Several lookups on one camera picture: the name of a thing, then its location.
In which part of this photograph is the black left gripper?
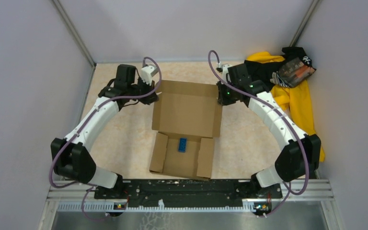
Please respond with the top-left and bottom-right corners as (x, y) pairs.
(128, 77), (160, 105)

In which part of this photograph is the brown cardboard box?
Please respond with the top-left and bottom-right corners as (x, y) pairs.
(149, 80), (222, 180)

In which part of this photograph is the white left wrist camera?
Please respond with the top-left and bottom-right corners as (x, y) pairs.
(140, 65), (159, 85)

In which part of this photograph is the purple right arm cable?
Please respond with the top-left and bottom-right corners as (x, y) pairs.
(207, 49), (310, 218)

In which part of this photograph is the patterned grey pouch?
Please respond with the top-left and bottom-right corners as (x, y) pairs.
(270, 56), (316, 88)

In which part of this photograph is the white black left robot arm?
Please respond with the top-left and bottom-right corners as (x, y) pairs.
(49, 64), (161, 198)

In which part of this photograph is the black cloth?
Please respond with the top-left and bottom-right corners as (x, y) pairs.
(244, 47), (308, 88)

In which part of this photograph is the small blue block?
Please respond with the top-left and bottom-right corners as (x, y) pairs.
(177, 138), (187, 153)

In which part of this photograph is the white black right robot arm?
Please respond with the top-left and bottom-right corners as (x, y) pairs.
(216, 62), (321, 197)

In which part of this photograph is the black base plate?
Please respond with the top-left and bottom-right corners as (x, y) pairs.
(94, 179), (283, 208)

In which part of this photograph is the aluminium frame rail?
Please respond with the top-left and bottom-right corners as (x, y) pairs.
(38, 179), (344, 230)

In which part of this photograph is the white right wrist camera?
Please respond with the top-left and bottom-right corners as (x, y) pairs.
(216, 64), (232, 81)

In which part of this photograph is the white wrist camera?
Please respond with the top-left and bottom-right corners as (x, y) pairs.
(140, 65), (159, 85)
(216, 64), (232, 81)

